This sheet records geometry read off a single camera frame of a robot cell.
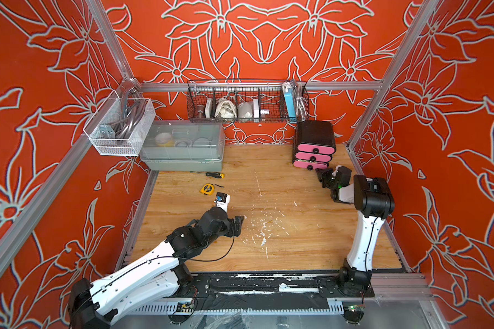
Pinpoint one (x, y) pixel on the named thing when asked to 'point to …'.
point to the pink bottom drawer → (309, 165)
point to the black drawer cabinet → (313, 132)
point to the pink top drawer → (320, 149)
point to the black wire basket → (248, 101)
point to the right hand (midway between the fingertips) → (312, 166)
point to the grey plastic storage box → (183, 145)
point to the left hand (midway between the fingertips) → (234, 214)
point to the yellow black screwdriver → (216, 175)
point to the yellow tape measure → (207, 189)
